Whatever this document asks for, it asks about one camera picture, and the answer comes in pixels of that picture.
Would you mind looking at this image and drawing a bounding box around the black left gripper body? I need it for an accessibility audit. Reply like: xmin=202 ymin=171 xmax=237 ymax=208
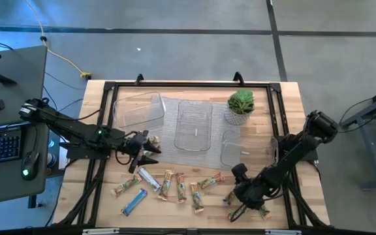
xmin=117 ymin=130 xmax=149 ymax=174

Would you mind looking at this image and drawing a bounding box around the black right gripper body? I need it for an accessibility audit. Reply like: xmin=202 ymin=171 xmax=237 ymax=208
xmin=232 ymin=163 xmax=269 ymax=210

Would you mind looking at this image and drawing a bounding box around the green and brown granola bar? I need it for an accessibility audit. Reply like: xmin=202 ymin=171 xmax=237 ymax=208
xmin=144 ymin=135 xmax=161 ymax=158
xmin=110 ymin=174 xmax=143 ymax=199

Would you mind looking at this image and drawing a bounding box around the silver white granola bar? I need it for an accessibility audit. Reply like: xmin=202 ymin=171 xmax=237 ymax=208
xmin=137 ymin=166 xmax=162 ymax=193

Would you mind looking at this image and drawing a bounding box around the grey woven table mat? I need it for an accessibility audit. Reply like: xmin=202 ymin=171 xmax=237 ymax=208
xmin=144 ymin=96 xmax=243 ymax=170

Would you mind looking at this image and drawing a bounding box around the clear plastic bin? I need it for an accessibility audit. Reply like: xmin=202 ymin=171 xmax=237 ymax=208
xmin=219 ymin=129 xmax=279 ymax=168
xmin=174 ymin=99 xmax=213 ymax=153
xmin=112 ymin=91 xmax=166 ymax=130

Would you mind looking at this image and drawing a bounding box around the succulent in patterned white pot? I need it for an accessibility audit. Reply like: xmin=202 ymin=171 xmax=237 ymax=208
xmin=223 ymin=89 xmax=256 ymax=127

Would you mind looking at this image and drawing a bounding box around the black computer mouse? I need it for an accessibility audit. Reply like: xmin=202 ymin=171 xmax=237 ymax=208
xmin=20 ymin=150 xmax=40 ymax=181

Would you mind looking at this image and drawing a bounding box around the small black block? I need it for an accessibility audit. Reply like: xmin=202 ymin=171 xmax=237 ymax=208
xmin=0 ymin=73 xmax=18 ymax=86

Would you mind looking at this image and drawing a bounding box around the grey side desk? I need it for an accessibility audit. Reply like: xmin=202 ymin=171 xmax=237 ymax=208
xmin=0 ymin=45 xmax=50 ymax=207

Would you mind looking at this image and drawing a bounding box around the black aluminium table frame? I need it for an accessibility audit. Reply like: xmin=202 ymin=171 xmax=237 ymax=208
xmin=52 ymin=71 xmax=331 ymax=229

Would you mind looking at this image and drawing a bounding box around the yellow power cable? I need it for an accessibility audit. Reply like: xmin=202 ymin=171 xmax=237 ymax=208
xmin=23 ymin=0 xmax=93 ymax=80

